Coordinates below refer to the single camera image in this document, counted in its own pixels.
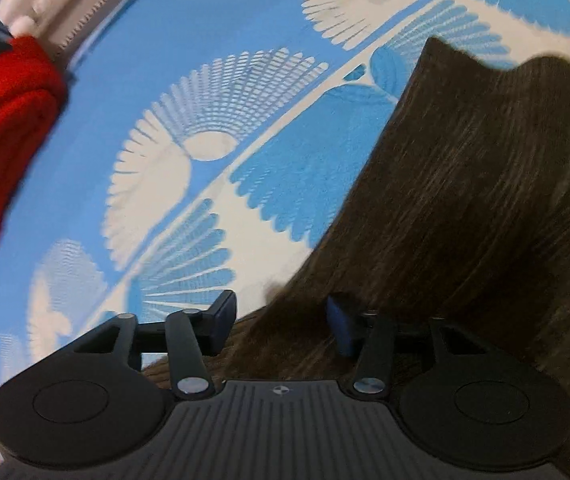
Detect red knitted cloth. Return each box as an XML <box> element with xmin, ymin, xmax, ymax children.
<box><xmin>0</xmin><ymin>35</ymin><xmax>70</xmax><ymax>278</ymax></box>

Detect blue white printed bed sheet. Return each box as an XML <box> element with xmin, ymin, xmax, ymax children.
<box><xmin>0</xmin><ymin>0</ymin><xmax>570</xmax><ymax>413</ymax></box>

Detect brown corduroy pants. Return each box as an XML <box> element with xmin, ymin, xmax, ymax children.
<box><xmin>142</xmin><ymin>36</ymin><xmax>570</xmax><ymax>480</ymax></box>

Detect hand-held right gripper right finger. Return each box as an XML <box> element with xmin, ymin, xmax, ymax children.
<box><xmin>326</xmin><ymin>294</ymin><xmax>487</xmax><ymax>403</ymax></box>

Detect white folded blanket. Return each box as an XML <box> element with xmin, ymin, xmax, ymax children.
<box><xmin>0</xmin><ymin>0</ymin><xmax>66</xmax><ymax>38</ymax></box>

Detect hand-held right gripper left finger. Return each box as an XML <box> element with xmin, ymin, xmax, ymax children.
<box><xmin>71</xmin><ymin>290</ymin><xmax>239</xmax><ymax>402</ymax></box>

